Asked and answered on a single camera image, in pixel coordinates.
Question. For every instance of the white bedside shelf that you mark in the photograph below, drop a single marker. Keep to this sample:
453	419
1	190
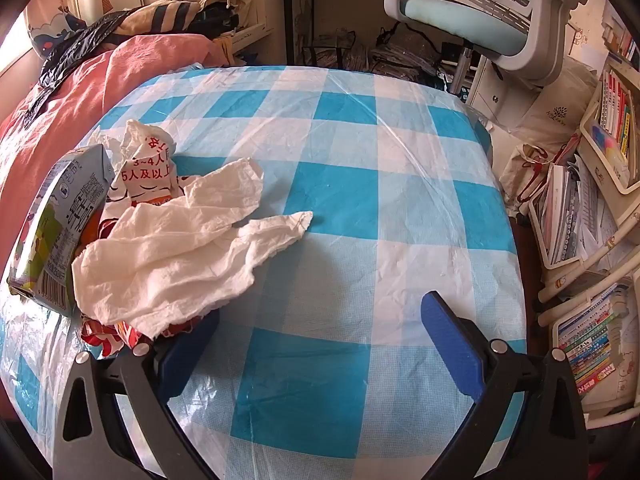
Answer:
255	10

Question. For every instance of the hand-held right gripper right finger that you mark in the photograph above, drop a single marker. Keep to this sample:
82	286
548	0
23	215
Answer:
452	345

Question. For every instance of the stack of notebooks and papers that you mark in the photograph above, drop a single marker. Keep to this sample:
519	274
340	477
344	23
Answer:
565	210

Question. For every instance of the black shiny plastic bag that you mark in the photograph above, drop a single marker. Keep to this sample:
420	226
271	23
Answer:
85	45

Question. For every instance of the milk carton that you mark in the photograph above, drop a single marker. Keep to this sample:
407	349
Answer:
55	220

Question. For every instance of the pink duvet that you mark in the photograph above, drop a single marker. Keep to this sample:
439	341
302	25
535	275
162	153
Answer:
65	110

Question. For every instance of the row of thin children's books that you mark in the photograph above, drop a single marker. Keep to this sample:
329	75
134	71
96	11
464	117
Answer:
592	340

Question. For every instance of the window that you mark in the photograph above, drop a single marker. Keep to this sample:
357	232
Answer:
12	45

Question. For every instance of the whale print cushion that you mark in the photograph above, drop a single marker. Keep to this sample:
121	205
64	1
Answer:
55	30

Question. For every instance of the white rolling book cart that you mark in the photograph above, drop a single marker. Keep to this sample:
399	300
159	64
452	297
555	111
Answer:
615	180

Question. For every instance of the orange peel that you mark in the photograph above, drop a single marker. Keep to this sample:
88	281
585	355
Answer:
89	232

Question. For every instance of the white tissue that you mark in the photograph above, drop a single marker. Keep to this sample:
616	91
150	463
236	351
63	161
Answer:
165	250

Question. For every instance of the white drawer cabinet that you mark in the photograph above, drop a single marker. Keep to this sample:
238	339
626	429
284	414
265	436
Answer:
500	100

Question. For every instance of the grey blue office chair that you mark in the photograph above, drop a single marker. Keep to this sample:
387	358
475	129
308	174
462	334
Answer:
450	15

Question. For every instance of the beige tree print tote bag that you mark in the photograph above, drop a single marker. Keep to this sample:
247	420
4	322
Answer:
555	110

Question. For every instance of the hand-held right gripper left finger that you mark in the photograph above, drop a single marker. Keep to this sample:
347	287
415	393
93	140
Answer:
187	355

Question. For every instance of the black picture frame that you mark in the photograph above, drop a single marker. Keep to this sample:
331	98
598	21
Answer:
299	25

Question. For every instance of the blue white checked tablecloth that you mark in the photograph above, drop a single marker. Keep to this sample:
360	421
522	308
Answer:
350	210

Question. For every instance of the dark clothes pile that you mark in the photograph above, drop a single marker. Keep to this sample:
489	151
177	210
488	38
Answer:
215	17

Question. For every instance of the clear zip storage bag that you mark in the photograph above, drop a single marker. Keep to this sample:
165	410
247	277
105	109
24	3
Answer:
340	50
405	52

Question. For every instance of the row of colourful books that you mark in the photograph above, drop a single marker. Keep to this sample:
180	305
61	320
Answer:
617	105

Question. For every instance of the yellow cloth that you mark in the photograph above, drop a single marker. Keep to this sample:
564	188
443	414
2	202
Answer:
227	47

